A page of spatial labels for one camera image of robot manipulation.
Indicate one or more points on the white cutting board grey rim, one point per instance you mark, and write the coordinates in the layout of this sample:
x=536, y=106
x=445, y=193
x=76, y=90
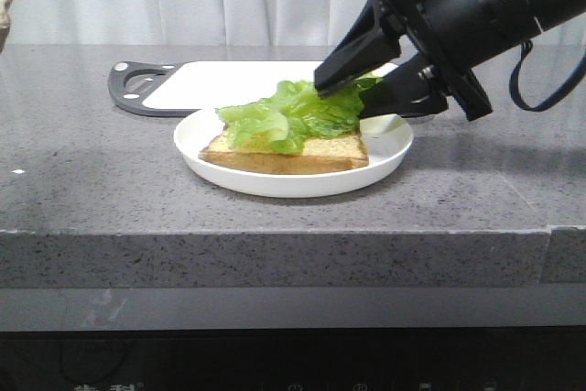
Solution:
x=180, y=89

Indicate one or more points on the green lettuce leaf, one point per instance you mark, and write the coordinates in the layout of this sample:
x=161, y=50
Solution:
x=294, y=114

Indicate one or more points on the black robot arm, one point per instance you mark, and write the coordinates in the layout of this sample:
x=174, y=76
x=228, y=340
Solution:
x=451, y=36

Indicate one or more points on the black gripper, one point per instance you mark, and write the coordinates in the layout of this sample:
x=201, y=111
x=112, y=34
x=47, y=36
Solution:
x=418, y=87

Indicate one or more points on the white round plate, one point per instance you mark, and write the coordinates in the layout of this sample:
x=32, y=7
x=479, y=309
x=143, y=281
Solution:
x=387, y=139

